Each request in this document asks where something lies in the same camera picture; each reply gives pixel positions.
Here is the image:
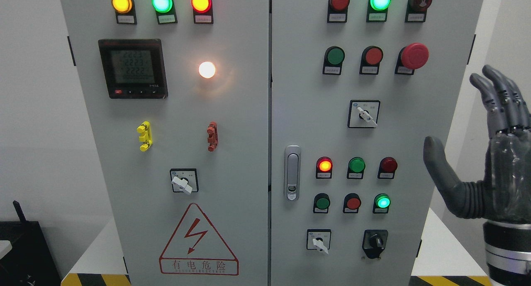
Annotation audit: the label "gray robotic hand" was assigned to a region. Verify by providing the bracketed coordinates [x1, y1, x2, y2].
[424, 65, 530, 224]

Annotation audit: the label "gray rotary switch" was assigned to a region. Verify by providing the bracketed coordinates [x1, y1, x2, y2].
[169, 168, 199, 195]
[307, 229, 331, 255]
[347, 100, 380, 128]

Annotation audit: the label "lit green push button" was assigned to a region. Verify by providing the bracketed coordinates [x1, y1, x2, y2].
[373, 193, 391, 214]

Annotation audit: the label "middle green indicator light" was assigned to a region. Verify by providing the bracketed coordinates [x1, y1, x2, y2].
[347, 156, 366, 179]

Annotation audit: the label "green indicator light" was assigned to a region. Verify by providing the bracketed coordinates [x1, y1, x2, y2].
[366, 0, 392, 22]
[347, 156, 366, 179]
[151, 0, 178, 24]

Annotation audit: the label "lower red push button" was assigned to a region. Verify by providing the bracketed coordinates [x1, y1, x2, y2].
[343, 193, 361, 214]

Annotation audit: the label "red push button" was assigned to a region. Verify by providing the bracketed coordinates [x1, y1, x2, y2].
[360, 46, 383, 75]
[343, 193, 361, 214]

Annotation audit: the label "red emergency stop button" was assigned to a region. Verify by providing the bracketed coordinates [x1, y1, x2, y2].
[395, 42, 430, 76]

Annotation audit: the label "lower green push button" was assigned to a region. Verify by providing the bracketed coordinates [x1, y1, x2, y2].
[313, 193, 331, 213]

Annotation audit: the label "lit orange red indicator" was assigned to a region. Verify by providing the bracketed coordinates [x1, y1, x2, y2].
[315, 156, 333, 179]

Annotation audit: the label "right cabinet door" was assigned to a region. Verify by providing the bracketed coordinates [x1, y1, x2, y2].
[270, 0, 483, 286]

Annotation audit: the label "cabinet door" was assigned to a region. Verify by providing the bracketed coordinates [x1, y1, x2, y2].
[270, 0, 483, 286]
[61, 0, 270, 286]

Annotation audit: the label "upper red push button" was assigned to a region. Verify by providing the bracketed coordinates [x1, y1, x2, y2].
[360, 46, 383, 75]

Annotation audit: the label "dark red buzzer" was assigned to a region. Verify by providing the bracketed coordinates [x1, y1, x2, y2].
[404, 0, 433, 23]

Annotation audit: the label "upper green push button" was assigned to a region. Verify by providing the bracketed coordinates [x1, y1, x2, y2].
[322, 46, 345, 76]

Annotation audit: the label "top right green indicator light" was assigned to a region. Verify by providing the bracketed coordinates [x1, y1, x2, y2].
[366, 0, 392, 22]

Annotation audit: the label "top right red indicator light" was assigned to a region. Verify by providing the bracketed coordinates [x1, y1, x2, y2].
[327, 0, 350, 23]

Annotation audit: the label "red indicator light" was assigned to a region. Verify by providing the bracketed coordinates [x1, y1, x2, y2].
[191, 0, 214, 24]
[327, 0, 350, 23]

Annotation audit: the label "red terminal clip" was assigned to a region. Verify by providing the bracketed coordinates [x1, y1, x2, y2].
[206, 121, 219, 152]

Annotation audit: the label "red electric hazard sticker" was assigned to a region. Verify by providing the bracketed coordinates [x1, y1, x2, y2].
[159, 203, 239, 275]

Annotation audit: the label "white glowing lamp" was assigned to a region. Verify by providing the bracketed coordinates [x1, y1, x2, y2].
[198, 61, 217, 79]

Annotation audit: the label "left cabinet door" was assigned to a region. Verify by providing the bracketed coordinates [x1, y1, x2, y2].
[61, 0, 270, 286]

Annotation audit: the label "top left red indicator light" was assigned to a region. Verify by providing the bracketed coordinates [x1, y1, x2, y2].
[191, 0, 214, 24]

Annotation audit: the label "yellow terminal clip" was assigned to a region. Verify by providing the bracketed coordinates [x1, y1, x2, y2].
[136, 121, 153, 152]

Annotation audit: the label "top left green indicator light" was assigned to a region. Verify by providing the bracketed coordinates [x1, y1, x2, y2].
[151, 0, 178, 24]

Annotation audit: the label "digital power meter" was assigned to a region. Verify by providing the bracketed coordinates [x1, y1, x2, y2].
[98, 39, 168, 99]

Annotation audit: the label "yellow indicator light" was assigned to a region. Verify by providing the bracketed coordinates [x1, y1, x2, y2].
[111, 0, 137, 25]

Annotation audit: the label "black box with antenna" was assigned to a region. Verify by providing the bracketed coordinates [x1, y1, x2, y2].
[0, 201, 61, 286]

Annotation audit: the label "black selector switch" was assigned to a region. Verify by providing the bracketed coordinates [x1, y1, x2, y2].
[362, 230, 388, 259]

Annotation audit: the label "silver door handle lock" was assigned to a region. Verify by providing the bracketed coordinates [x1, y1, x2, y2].
[284, 145, 301, 201]

